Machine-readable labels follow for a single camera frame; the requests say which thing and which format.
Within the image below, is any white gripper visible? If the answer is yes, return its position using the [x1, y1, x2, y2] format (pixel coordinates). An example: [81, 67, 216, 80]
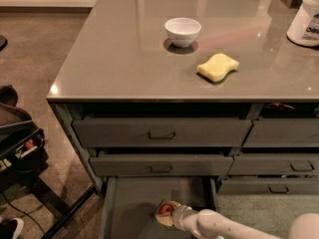
[156, 201, 198, 234]

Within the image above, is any red apple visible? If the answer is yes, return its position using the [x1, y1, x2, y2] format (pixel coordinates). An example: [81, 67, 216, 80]
[159, 203, 174, 215]

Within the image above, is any open bottom left drawer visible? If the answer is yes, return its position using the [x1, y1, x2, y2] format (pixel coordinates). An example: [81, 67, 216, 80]
[99, 176, 217, 239]

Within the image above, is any middle left drawer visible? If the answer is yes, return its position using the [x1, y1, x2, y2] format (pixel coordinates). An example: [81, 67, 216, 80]
[90, 154, 233, 176]

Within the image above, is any middle right drawer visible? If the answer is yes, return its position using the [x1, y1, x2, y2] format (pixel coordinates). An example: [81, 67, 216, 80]
[228, 153, 319, 175]

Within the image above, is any top left drawer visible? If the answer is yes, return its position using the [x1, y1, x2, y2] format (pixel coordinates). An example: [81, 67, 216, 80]
[72, 118, 252, 147]

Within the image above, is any top right drawer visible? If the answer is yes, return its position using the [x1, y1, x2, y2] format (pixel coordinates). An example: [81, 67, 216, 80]
[244, 119, 319, 147]

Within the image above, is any bottom right drawer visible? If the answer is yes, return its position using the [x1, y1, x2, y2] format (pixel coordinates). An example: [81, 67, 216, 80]
[216, 178, 319, 194]

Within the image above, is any grey kitchen counter cabinet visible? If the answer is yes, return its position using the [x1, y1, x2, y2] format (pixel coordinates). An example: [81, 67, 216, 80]
[48, 0, 319, 184]

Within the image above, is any yellow sponge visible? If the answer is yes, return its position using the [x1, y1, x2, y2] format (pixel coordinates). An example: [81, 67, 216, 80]
[196, 53, 239, 83]

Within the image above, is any black cart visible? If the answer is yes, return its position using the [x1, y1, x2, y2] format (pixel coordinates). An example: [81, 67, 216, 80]
[0, 85, 96, 239]

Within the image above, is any black and white shoe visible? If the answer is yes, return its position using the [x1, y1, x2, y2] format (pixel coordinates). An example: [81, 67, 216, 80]
[0, 218, 24, 239]

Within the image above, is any white ceramic bowl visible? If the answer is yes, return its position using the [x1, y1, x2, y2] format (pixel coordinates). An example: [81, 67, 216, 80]
[164, 18, 201, 48]

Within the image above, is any white plastic jar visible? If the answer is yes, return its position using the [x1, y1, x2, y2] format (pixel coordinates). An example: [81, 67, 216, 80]
[287, 0, 319, 47]

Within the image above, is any black cable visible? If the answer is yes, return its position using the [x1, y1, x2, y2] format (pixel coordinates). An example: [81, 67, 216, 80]
[0, 190, 48, 236]

